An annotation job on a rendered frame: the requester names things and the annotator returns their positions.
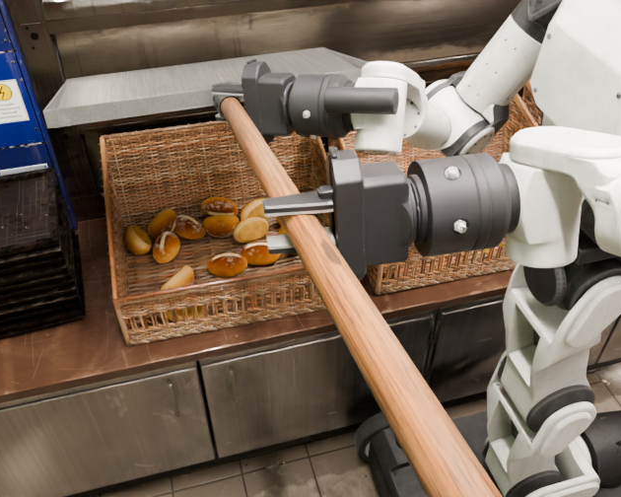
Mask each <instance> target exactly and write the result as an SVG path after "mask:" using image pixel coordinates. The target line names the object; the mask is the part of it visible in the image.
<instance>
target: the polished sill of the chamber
mask: <svg viewBox="0 0 621 497"><path fill-rule="evenodd" d="M238 1H247V0H41V8H42V11H43V14H44V17H45V20H46V21H54V20H64V19H74V18H84V17H93V16H102V15H112V14H122V13H132V12H141V11H151V10H161V9H170V8H180V7H189V6H199V5H209V4H219V3H229V2H238Z"/></svg>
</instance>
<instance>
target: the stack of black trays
mask: <svg viewBox="0 0 621 497"><path fill-rule="evenodd" d="M85 316H86V309H85V299H84V290H83V280H82V270H81V260H80V247H79V235H75V229H71V227H70V222H69V216H68V214H67V206H66V205H65V198H62V196H61V189H60V184H58V185H56V178H55V171H54V167H51V168H46V169H40V170H34V171H29V172H23V173H18V174H12V175H7V176H1V177H0V339H3V338H7V337H12V336H16V335H20V334H24V333H28V332H33V331H37V330H41V329H45V328H49V327H53V326H58V325H61V324H65V323H69V322H73V321H77V320H82V319H83V317H85Z"/></svg>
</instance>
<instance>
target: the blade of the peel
mask: <svg viewBox="0 0 621 497"><path fill-rule="evenodd" d="M251 59H256V61H265V62H266V63H267V65H268V66H269V68H270V70H271V73H293V74H294V75H295V76H296V78H297V77H298V76H299V75H300V74H345V75H347V76H348V77H349V78H350V79H351V80H352V82H353V83H357V81H358V78H361V76H362V68H363V67H364V66H365V65H366V64H367V63H369V62H368V61H365V60H361V59H358V58H355V57H352V56H349V55H346V54H342V53H339V52H336V51H333V50H330V49H327V48H325V47H319V48H311V49H303V50H294V51H286V52H278V53H270V54H262V55H254V56H247V57H239V58H231V59H223V60H215V61H206V62H198V63H190V64H182V65H175V66H167V67H159V68H151V69H143V70H135V71H127V72H118V73H110V74H102V75H95V76H87V77H79V78H71V79H66V81H65V83H64V84H63V85H62V87H61V88H60V89H59V91H58V92H57V93H56V95H55V96H54V97H53V99H52V100H51V101H50V102H49V104H48V105H47V106H46V108H45V109H44V110H43V114H44V118H45V121H46V125H47V128H55V127H62V126H69V125H76V124H84V123H91V122H98V121H105V120H113V119H120V118H126V117H133V116H141V115H148V114H155V113H162V112H170V111H177V110H184V109H191V108H199V107H211V106H214V102H213V95H212V88H211V86H212V85H216V84H224V83H232V85H241V84H242V71H243V68H244V66H245V64H246V63H247V61H249V60H251Z"/></svg>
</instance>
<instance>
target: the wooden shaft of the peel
mask: <svg viewBox="0 0 621 497"><path fill-rule="evenodd" d="M221 112H222V114H223V115H224V117H225V119H226V121H227V122H228V124H229V126H230V127H231V129H232V131H233V133H234V135H235V137H236V139H237V141H238V142H239V144H240V146H241V149H242V151H243V153H244V155H245V156H246V158H247V160H248V162H249V164H250V166H251V168H252V170H253V171H254V173H255V175H256V177H257V179H258V181H259V183H260V185H261V186H262V188H263V190H264V192H265V194H266V196H267V198H273V197H279V196H285V195H291V194H297V193H299V191H298V190H297V188H296V187H295V185H294V184H293V182H292V181H291V179H290V178H289V176H288V175H287V173H286V172H285V170H284V169H283V167H282V166H281V164H280V163H279V161H278V160H277V158H276V157H275V155H274V154H273V152H272V151H271V149H270V148H269V146H268V145H267V143H266V142H265V140H264V139H263V137H262V136H261V134H260V133H259V131H258V130H257V128H256V127H255V125H254V124H253V122H252V121H251V119H250V118H249V116H248V115H247V113H246V112H245V110H244V109H243V107H242V105H241V104H240V102H239V101H238V100H237V99H235V98H226V99H224V100H223V101H222V103H221ZM278 218H279V220H280V222H281V224H282V226H283V228H284V229H285V231H286V233H287V235H288V237H289V239H290V241H291V243H292V244H293V246H294V248H295V250H296V252H297V254H298V256H299V258H300V259H301V261H302V263H303V265H304V267H305V269H306V271H307V272H308V274H309V276H310V279H311V281H312V283H313V285H314V286H315V288H316V290H317V292H318V294H319V296H320V298H321V300H322V301H323V303H324V304H325V306H326V308H327V310H328V312H329V314H330V315H331V317H332V319H333V321H334V323H335V325H336V327H337V328H338V330H339V332H340V334H341V336H342V338H343V340H344V342H345V343H346V345H347V347H348V349H349V351H350V353H351V355H352V357H353V358H354V360H355V362H356V364H357V366H358V368H359V370H360V372H361V373H362V375H363V377H364V379H365V381H366V383H367V385H368V387H369V388H370V390H371V392H372V394H373V396H374V398H375V400H376V401H377V403H378V405H379V408H380V410H381V412H382V414H383V415H384V417H385V419H386V421H387V423H388V425H389V427H390V429H391V430H392V432H393V434H394V436H395V438H396V440H397V442H398V444H399V445H400V447H401V449H402V451H403V453H404V455H405V456H406V458H407V459H408V461H409V463H410V465H411V467H412V469H413V471H414V472H415V474H416V476H417V478H418V480H419V482H420V484H421V486H422V487H423V489H424V491H425V493H426V495H427V497H503V496H502V495H501V493H500V492H499V490H498V489H497V487H496V486H495V484H494V483H493V481H492V480H491V478H490V477H489V475H488V474H487V472H486V471H485V469H484V468H483V466H482V465H481V463H480V462H479V460H478V459H477V457H475V455H474V454H473V452H472V451H471V449H470V448H469V446H468V445H467V443H466V442H465V440H464V439H463V437H462V436H461V434H460V433H459V431H458V430H457V428H456V427H455V425H454V424H453V422H452V421H451V419H450V418H449V416H448V414H447V413H446V411H445V410H444V408H443V407H442V405H441V404H440V402H439V401H438V399H437V398H436V396H435V395H434V393H433V392H432V390H431V389H430V387H429V386H428V384H427V383H426V381H425V380H424V378H423V377H422V375H421V374H420V372H419V371H418V369H417V368H416V366H415V365H414V363H413V362H412V360H411V359H410V357H409V356H408V354H407V353H406V351H405V350H404V348H403V347H402V345H401V344H400V342H399V341H398V339H397V338H396V336H395V335H394V333H393V332H392V330H391V329H390V327H389V326H388V324H387V323H386V321H385V320H384V318H383V317H382V315H381V314H380V312H379V310H378V309H377V307H376V306H375V304H374V303H373V301H372V300H371V298H370V297H369V295H368V294H367V292H366V291H365V289H364V288H363V286H362V285H361V283H360V282H359V280H358V279H357V277H356V276H355V274H354V273H353V271H352V270H351V268H350V267H349V265H348V264H347V262H346V261H345V259H344V258H343V256H342V255H341V253H340V252H339V250H338V249H337V247H336V246H335V244H334V243H333V241H332V240H331V239H330V238H329V237H328V235H327V234H326V232H325V231H324V229H323V228H322V226H321V225H320V223H319V222H318V220H317V219H316V217H315V216H314V214H299V215H284V216H278Z"/></svg>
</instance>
